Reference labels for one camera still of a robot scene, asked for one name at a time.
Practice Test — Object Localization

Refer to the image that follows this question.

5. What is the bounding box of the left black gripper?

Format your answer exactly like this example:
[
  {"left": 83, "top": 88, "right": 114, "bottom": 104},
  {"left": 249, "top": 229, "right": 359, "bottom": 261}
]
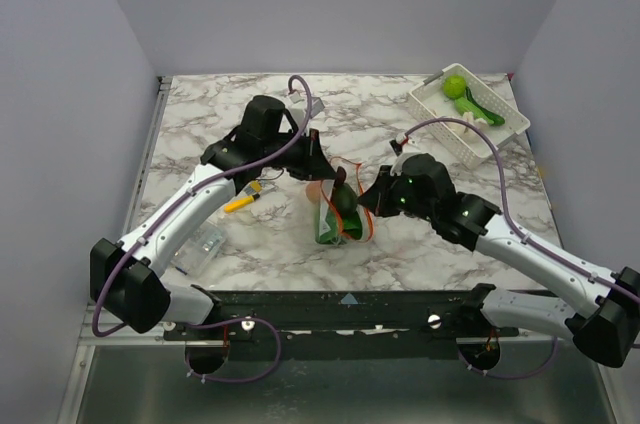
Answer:
[{"left": 261, "top": 127, "right": 338, "bottom": 181}]

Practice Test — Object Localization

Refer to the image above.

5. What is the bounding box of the orange peach toy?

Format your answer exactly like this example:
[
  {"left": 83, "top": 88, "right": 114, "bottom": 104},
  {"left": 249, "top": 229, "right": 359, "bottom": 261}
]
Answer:
[{"left": 305, "top": 181, "right": 322, "bottom": 205}]

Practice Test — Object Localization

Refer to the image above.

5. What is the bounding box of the dark green avocado toy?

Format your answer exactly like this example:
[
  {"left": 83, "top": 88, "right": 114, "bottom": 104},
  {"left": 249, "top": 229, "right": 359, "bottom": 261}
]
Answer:
[{"left": 331, "top": 183, "right": 358, "bottom": 216}]

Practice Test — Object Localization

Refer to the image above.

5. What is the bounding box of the clear zip bag orange zipper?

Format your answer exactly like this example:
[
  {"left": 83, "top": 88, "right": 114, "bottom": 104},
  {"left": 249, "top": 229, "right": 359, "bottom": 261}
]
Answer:
[{"left": 305, "top": 156, "right": 374, "bottom": 245}]

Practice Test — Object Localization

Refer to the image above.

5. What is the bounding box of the white green bok choy toy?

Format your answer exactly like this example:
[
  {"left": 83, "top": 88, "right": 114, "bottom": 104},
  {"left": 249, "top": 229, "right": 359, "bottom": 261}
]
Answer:
[{"left": 313, "top": 206, "right": 364, "bottom": 245}]

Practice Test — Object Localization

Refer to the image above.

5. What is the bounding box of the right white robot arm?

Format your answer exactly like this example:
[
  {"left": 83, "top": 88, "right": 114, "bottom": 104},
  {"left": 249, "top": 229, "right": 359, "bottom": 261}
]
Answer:
[{"left": 358, "top": 153, "right": 639, "bottom": 368}]

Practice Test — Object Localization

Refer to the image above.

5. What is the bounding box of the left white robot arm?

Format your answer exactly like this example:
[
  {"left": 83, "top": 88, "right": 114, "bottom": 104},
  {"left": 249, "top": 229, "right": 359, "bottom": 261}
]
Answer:
[{"left": 90, "top": 93, "right": 335, "bottom": 339}]

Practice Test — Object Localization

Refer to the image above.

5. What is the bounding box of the white dumpling toy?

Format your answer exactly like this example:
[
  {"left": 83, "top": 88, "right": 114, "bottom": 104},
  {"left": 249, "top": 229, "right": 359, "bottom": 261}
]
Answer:
[{"left": 446, "top": 111, "right": 488, "bottom": 145}]

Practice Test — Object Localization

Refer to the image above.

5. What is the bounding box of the green leafy vegetable toy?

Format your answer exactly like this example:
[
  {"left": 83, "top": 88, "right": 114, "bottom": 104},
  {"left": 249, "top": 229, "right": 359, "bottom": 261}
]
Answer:
[{"left": 454, "top": 87, "right": 505, "bottom": 127}]

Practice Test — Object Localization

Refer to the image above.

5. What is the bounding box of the white perforated plastic basket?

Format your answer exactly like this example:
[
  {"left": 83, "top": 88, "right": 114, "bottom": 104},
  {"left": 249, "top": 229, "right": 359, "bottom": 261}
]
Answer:
[{"left": 408, "top": 63, "right": 530, "bottom": 169}]

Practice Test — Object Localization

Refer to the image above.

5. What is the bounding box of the clear plastic screw box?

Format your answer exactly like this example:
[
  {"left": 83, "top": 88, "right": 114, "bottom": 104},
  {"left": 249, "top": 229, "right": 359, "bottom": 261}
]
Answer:
[{"left": 172, "top": 222, "right": 226, "bottom": 277}]

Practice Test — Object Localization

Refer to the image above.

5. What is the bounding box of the green cabbage toy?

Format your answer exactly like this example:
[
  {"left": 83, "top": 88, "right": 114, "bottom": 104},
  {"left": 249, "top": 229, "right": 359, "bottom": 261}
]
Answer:
[{"left": 441, "top": 75, "right": 467, "bottom": 100}]

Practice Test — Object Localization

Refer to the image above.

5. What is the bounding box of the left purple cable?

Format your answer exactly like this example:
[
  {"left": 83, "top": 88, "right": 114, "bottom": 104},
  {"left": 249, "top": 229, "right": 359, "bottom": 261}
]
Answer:
[{"left": 92, "top": 74, "right": 316, "bottom": 385}]

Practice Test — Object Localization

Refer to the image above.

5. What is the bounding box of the purple cable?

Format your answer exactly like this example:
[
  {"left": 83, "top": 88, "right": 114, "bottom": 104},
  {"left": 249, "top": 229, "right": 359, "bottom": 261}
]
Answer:
[
  {"left": 402, "top": 117, "right": 640, "bottom": 380},
  {"left": 92, "top": 74, "right": 316, "bottom": 385}
]

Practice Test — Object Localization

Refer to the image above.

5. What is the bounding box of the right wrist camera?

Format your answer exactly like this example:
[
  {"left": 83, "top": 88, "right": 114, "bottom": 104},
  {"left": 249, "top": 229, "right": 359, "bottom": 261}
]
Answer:
[{"left": 389, "top": 133, "right": 423, "bottom": 157}]

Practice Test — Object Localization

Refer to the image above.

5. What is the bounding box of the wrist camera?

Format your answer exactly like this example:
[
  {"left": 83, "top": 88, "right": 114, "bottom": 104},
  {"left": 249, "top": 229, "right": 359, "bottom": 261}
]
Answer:
[
  {"left": 389, "top": 133, "right": 423, "bottom": 157},
  {"left": 287, "top": 92, "right": 325, "bottom": 120}
]

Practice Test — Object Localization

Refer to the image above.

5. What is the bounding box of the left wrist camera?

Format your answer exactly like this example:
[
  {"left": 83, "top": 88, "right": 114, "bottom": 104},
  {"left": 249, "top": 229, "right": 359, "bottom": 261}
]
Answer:
[{"left": 287, "top": 92, "right": 325, "bottom": 120}]

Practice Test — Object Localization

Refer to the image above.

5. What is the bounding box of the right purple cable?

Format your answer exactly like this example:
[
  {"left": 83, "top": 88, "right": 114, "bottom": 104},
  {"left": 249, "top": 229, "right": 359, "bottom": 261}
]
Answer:
[{"left": 402, "top": 117, "right": 640, "bottom": 380}]

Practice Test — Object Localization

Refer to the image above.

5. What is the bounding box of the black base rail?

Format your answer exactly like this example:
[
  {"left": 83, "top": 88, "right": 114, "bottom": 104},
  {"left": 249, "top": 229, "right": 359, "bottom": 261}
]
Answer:
[{"left": 164, "top": 285, "right": 496, "bottom": 361}]

